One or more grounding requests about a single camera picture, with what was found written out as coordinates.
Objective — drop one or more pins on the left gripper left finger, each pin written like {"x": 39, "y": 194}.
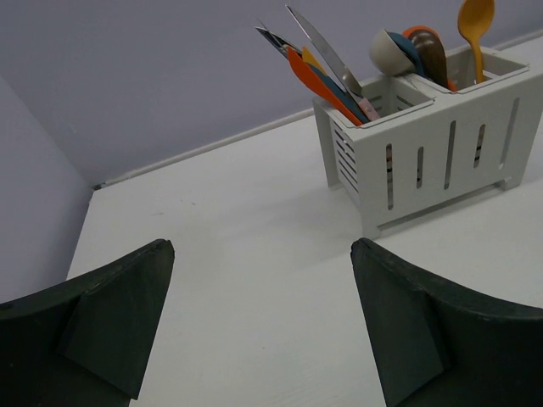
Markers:
{"x": 86, "y": 341}

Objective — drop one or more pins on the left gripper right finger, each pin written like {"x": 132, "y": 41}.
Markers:
{"x": 438, "y": 343}

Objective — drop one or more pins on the pink handled steel knife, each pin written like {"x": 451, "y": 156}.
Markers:
{"x": 368, "y": 109}

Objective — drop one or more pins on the black handled steel knife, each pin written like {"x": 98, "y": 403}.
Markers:
{"x": 335, "y": 63}

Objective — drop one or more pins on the teal blue plastic knife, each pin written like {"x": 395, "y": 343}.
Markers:
{"x": 341, "y": 95}

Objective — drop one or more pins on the brown wooden spoon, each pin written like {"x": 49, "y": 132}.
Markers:
{"x": 433, "y": 58}

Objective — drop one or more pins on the beige plastic spoon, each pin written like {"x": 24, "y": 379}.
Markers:
{"x": 387, "y": 57}

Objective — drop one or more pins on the orange plastic fork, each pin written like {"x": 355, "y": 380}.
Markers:
{"x": 312, "y": 81}

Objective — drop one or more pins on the orange red plastic spoon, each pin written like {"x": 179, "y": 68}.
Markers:
{"x": 421, "y": 33}

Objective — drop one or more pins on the yellow orange plastic spoon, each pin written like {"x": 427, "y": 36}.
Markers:
{"x": 474, "y": 19}

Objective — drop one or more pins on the orange handled knife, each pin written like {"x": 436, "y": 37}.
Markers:
{"x": 308, "y": 57}

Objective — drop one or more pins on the white two-compartment utensil caddy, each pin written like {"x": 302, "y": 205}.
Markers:
{"x": 430, "y": 145}

